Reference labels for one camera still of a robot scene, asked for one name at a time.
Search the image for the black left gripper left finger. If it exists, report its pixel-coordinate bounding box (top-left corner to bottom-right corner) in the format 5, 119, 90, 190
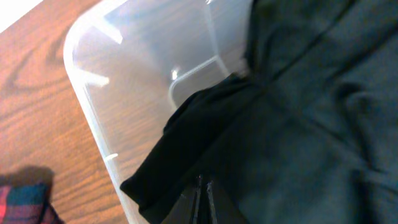
162, 175, 203, 224

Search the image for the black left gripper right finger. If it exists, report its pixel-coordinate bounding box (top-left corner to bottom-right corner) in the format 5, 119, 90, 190
206, 180, 247, 224

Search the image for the large black garment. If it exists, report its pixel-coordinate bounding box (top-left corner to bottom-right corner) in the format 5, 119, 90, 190
121, 0, 397, 223

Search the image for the clear plastic storage bin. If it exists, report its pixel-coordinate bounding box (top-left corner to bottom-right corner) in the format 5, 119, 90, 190
63, 0, 251, 188

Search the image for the red plaid folded shirt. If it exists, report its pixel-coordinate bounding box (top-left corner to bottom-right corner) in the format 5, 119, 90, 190
1, 184, 64, 224

